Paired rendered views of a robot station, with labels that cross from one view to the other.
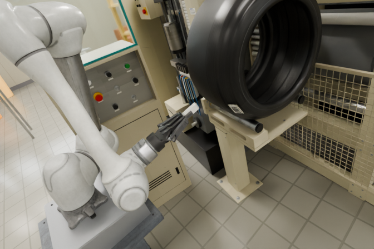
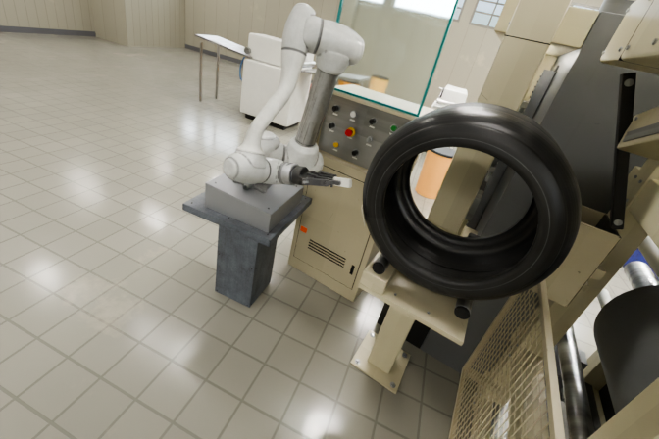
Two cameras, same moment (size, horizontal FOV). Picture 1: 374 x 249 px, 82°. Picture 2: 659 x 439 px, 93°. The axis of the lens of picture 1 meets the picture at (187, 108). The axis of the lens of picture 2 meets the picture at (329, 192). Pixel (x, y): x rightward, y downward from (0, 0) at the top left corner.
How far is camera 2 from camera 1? 0.73 m
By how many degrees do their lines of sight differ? 40
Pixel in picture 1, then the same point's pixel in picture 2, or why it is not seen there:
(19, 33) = (294, 31)
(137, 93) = not seen: hidden behind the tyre
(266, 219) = (342, 406)
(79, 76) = (321, 91)
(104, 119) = (340, 155)
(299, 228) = not seen: outside the picture
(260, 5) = (447, 134)
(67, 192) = not seen: hidden behind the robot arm
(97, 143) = (256, 123)
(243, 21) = (416, 134)
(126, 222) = (250, 213)
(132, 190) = (232, 161)
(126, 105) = (364, 162)
